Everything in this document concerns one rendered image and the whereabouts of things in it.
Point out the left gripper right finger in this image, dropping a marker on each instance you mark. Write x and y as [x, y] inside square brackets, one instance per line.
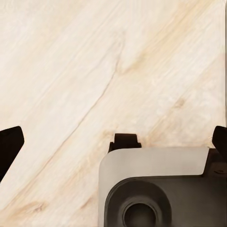
[219, 140]

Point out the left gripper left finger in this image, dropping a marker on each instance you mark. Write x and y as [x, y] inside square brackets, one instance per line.
[11, 142]

